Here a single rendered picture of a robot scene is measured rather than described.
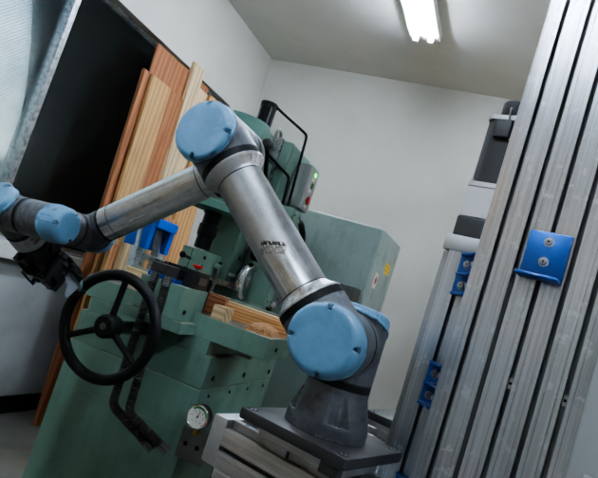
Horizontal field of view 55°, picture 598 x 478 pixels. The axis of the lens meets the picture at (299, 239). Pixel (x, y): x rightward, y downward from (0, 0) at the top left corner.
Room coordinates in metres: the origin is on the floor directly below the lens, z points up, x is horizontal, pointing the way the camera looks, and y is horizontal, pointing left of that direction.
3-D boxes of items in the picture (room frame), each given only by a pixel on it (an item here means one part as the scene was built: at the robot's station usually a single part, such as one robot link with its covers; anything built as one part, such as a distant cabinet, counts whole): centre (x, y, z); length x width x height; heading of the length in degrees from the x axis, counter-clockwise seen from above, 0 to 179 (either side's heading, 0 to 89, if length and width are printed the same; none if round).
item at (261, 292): (1.92, 0.07, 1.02); 0.09 x 0.07 x 0.12; 72
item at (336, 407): (1.06, -0.15, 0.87); 0.15 x 0.15 x 0.10
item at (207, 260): (1.81, 0.27, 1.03); 0.14 x 0.07 x 0.09; 162
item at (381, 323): (1.06, -0.15, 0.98); 0.13 x 0.12 x 0.14; 160
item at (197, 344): (1.74, 0.30, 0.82); 0.40 x 0.21 x 0.04; 72
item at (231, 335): (1.68, 0.26, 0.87); 0.61 x 0.30 x 0.06; 72
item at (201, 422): (1.51, 0.10, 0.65); 0.06 x 0.04 x 0.08; 72
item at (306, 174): (2.06, 0.05, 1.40); 0.10 x 0.06 x 0.16; 162
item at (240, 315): (1.75, 0.13, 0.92); 0.59 x 0.02 x 0.04; 72
